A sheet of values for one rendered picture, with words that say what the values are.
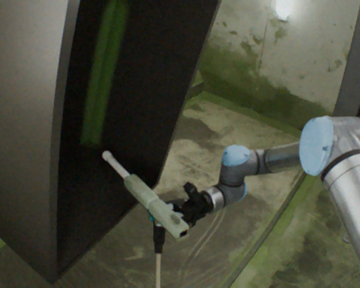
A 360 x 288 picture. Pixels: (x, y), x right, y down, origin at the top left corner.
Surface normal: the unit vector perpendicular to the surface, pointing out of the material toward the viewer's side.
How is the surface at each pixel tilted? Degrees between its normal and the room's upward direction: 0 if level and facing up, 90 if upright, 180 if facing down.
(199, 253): 0
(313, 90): 90
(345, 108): 90
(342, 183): 68
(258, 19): 90
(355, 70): 90
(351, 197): 61
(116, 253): 0
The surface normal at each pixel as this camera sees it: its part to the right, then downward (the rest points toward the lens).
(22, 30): -0.48, 0.44
